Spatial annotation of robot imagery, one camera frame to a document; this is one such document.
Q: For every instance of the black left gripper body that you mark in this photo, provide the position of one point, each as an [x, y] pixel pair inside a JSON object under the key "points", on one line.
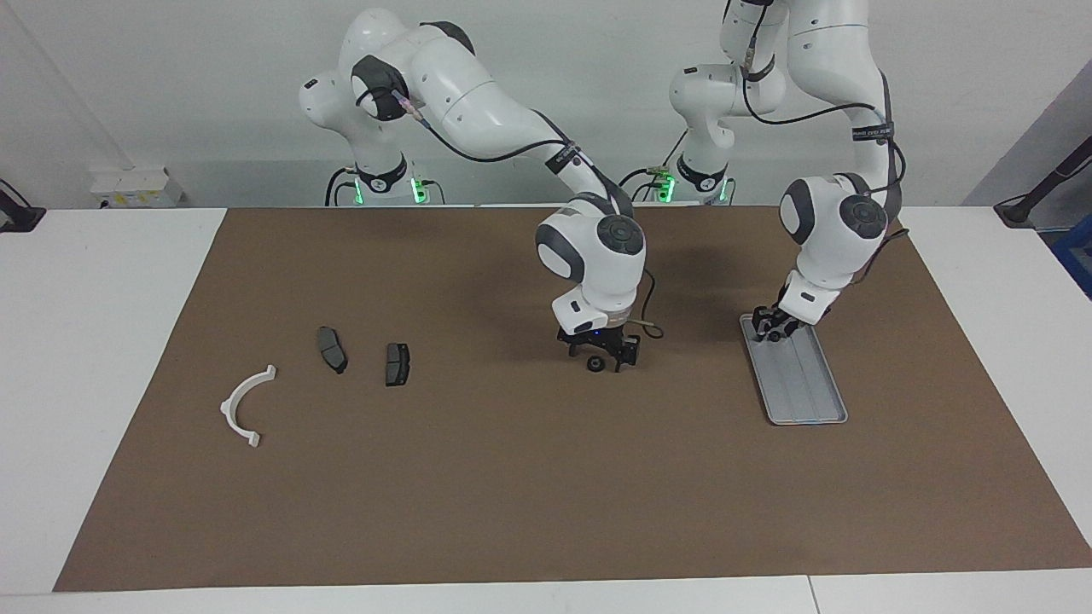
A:
{"points": [[787, 320]]}

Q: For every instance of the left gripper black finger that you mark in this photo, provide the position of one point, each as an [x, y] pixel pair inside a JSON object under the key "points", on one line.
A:
{"points": [[761, 322], [780, 333]]}

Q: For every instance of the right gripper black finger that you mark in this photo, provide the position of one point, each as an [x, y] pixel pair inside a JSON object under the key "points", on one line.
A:
{"points": [[572, 343], [630, 354]]}

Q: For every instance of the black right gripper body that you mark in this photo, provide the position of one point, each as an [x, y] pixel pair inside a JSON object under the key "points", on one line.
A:
{"points": [[601, 334]]}

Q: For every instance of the large black bearing gear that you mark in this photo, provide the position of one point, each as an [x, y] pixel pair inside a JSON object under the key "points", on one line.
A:
{"points": [[595, 365]]}

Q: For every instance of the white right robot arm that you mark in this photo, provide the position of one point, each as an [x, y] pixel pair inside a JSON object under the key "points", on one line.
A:
{"points": [[478, 94]]}

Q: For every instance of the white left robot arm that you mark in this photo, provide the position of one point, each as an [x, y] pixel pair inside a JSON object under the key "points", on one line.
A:
{"points": [[832, 230]]}

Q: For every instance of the silver metal tray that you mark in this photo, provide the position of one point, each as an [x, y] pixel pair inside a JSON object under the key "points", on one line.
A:
{"points": [[802, 384]]}

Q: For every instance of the brown table mat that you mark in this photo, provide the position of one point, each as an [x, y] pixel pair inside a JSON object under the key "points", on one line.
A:
{"points": [[546, 477]]}

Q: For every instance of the dark grey rectangular brake pad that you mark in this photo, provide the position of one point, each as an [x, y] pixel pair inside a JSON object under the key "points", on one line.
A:
{"points": [[397, 364]]}

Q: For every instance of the dark grey curved brake pad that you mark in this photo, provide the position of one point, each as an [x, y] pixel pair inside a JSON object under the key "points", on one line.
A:
{"points": [[331, 350]]}

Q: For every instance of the blue crate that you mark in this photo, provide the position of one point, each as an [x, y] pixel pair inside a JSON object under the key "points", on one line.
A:
{"points": [[1077, 256]]}

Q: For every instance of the white power strip box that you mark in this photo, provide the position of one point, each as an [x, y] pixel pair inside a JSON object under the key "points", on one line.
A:
{"points": [[128, 188]]}

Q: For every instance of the white curved plastic bracket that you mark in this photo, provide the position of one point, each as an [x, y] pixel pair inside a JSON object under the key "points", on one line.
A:
{"points": [[227, 408]]}

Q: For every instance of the black clamp mount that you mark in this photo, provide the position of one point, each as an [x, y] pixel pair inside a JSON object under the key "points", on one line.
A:
{"points": [[17, 217]]}

